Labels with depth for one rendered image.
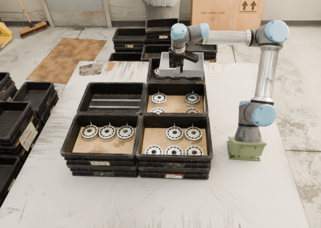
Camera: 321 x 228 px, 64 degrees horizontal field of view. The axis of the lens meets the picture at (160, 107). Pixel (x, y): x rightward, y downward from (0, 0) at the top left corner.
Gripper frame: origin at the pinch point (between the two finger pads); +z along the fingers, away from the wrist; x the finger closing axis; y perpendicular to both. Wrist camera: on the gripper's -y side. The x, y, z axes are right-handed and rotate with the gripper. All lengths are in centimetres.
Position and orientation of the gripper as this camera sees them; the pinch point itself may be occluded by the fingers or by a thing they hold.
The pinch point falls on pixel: (181, 71)
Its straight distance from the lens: 156.8
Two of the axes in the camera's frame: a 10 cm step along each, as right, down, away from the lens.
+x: -0.1, 8.7, -4.9
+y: -10.0, 0.1, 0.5
